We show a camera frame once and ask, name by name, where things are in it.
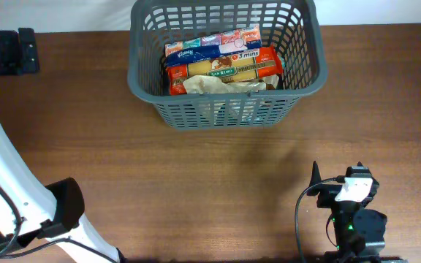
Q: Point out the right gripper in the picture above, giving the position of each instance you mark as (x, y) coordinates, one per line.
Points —
(328, 192)

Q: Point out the San Remo spaghetti packet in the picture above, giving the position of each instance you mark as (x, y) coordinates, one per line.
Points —
(240, 67)

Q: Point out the beige powder pouch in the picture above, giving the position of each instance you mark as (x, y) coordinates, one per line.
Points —
(218, 85)

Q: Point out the Kleenex tissue multipack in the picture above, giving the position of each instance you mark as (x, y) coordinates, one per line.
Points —
(212, 46)

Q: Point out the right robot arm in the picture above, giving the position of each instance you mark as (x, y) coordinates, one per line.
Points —
(359, 231)

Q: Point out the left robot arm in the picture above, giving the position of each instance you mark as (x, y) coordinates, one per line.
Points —
(55, 212)

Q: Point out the grey plastic basket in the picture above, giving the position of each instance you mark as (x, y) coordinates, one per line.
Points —
(290, 26)

